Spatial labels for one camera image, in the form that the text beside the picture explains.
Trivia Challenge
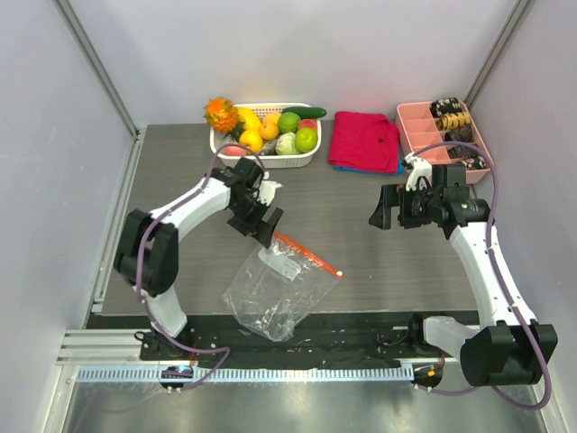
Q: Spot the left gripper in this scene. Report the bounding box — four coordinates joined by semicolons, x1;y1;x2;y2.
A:
228;193;281;248

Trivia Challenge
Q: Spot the clear zip top bag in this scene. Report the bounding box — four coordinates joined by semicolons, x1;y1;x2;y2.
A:
223;232;343;342

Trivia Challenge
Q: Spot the yellow apple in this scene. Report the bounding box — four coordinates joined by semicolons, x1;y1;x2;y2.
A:
239;129;264;152

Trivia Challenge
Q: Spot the green pear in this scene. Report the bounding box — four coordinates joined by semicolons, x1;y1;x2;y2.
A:
295;127;318;153

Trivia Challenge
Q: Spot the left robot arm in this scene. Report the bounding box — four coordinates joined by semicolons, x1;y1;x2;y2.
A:
113;157;283;360

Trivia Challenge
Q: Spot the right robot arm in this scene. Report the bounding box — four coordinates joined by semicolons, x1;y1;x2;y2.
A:
369;164;558;388

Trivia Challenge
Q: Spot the red folded cloth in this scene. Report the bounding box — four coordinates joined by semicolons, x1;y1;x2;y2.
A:
328;111;400;171

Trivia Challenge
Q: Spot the white plastic basket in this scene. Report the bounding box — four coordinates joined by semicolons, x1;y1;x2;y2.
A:
209;103;326;169

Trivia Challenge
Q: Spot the grey mushroom toy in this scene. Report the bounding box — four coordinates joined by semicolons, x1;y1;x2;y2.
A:
259;140;277;156

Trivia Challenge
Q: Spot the pink divided tray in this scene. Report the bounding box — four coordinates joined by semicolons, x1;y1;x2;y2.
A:
396;101;490;184

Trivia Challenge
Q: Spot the green cabbage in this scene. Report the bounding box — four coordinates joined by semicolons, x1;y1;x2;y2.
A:
275;132;299;156

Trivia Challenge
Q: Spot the black pink sock roll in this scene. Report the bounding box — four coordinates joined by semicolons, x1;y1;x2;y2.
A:
459;155;488;170

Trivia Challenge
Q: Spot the yellow mango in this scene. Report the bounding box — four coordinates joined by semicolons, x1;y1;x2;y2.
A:
237;107;262;131

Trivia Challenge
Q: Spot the dark brown sock roll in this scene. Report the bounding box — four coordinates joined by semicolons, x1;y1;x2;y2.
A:
444;124;474;143

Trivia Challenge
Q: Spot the red peach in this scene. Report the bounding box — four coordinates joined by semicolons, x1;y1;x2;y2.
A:
298;119;317;131

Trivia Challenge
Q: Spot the yellow striped sock roll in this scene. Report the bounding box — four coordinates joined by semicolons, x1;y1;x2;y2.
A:
435;112;472;131

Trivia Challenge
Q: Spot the green cucumber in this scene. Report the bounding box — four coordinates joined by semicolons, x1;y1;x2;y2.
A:
282;106;327;120

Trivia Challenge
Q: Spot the dark floral sock roll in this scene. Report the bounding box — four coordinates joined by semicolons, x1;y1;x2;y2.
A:
429;97;462;118

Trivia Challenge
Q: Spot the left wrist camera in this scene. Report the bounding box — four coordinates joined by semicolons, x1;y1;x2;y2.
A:
258;180;283;206

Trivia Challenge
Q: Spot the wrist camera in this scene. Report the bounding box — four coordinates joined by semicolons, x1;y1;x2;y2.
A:
258;180;283;206
403;152;433;191

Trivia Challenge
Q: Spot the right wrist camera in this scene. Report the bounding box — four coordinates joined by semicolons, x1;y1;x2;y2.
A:
403;152;433;191

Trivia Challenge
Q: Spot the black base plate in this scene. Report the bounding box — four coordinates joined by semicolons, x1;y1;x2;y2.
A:
87;312;442;370

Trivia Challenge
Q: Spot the white slotted cable duct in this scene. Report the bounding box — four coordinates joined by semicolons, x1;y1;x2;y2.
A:
76;364;414;383

